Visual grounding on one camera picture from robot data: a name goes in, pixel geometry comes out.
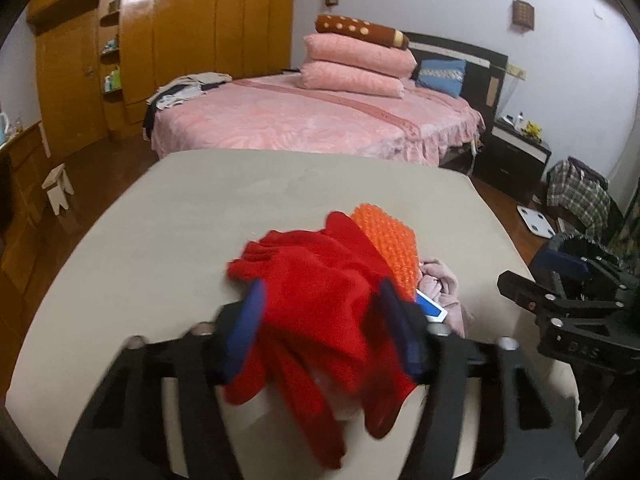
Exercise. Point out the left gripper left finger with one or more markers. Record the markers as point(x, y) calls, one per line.
point(121, 432)

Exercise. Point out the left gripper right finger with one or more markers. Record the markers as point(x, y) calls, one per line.
point(519, 435)

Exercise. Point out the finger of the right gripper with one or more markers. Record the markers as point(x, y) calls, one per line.
point(549, 260)
point(526, 293)

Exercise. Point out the pink cloth rag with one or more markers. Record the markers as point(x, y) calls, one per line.
point(439, 283)

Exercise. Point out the red knit gloves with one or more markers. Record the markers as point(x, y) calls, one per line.
point(323, 333)

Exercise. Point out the black trash bin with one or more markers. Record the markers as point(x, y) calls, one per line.
point(609, 279)

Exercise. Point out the white bathroom scale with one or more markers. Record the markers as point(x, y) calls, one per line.
point(536, 222)

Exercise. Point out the patterned curtain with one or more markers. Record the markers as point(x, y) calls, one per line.
point(626, 242)

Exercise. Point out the plaid bag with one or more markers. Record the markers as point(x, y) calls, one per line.
point(575, 187)

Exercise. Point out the white blue alcohol pad box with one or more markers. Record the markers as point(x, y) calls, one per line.
point(431, 309)

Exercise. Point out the black white nightstand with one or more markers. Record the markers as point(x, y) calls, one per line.
point(511, 162)

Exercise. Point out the orange mesh scrubber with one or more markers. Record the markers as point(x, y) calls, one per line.
point(395, 242)

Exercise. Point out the yellow toy on nightstand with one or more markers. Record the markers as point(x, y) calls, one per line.
point(532, 131)

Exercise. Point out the black headboard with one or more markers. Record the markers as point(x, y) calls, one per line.
point(484, 69)

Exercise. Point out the blue cushion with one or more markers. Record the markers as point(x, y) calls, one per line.
point(443, 76)

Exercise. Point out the small white stool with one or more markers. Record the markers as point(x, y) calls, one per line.
point(57, 187)

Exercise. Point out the lower pink pillow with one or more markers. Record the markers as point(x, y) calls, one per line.
point(320, 75)

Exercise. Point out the bed with pink cover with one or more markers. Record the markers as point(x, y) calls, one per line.
point(275, 113)

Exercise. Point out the brown dotted bolster pillow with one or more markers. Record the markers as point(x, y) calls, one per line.
point(363, 30)

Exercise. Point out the light blue kettle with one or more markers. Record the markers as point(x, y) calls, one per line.
point(4, 127)

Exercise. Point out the pile of clothes on bed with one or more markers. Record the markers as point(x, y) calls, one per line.
point(179, 90)

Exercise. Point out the wooden wardrobe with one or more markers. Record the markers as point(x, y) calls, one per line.
point(98, 61)

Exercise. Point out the right wall lamp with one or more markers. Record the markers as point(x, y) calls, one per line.
point(523, 15)

